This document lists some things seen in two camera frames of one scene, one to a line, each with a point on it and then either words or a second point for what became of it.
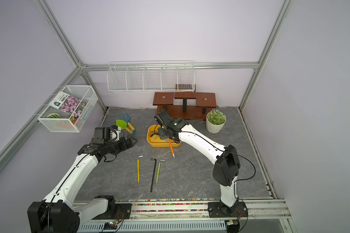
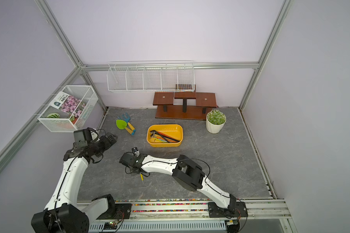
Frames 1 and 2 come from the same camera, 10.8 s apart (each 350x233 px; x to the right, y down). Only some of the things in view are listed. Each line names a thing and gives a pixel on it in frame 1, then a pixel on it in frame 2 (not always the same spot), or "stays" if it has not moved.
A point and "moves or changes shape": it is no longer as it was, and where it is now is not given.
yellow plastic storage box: [153, 138] stays
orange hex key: [172, 151] moves or changes shape
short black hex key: [153, 176] → [156, 132]
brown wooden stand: [189, 105] stays
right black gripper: [161, 132] → [130, 168]
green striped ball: [53, 115] stays
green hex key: [158, 171] → [159, 140]
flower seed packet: [68, 104] stays
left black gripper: [125, 146] → [107, 143]
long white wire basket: [151, 76] stays
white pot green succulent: [215, 121] stays
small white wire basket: [67, 110] stays
